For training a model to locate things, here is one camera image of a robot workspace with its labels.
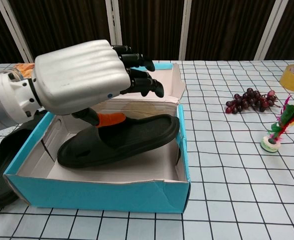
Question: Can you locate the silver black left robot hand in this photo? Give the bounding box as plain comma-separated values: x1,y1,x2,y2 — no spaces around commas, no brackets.
32,39,165,129

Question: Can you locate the black rubber slipper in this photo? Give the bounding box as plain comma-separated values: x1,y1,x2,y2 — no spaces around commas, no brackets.
57,113,180,169
0,109,49,209

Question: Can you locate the orange blue biscuit box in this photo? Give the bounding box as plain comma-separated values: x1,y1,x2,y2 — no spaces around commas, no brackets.
13,62,35,80

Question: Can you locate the light blue cardboard shoe box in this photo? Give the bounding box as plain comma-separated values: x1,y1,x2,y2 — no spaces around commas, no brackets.
3,62,191,214

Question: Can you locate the grid-patterned light blue tablecloth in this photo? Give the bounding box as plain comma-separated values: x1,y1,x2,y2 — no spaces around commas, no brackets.
0,59,294,240

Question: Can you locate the dark pleated curtain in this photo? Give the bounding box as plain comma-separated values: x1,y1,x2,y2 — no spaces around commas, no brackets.
0,0,294,65

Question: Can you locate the dark purple grape bunch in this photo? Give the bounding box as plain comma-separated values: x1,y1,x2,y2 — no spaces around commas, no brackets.
225,87,282,115

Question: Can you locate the colourful feather shuttlecock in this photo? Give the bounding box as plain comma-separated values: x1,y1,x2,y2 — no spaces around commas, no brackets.
261,92,294,153

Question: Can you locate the yellow packing tape roll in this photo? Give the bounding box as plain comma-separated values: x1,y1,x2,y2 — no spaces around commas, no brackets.
279,63,294,93

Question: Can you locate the white metal frame post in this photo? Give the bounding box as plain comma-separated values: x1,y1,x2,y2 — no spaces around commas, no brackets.
105,0,124,48
0,0,35,63
255,0,284,61
178,0,197,61

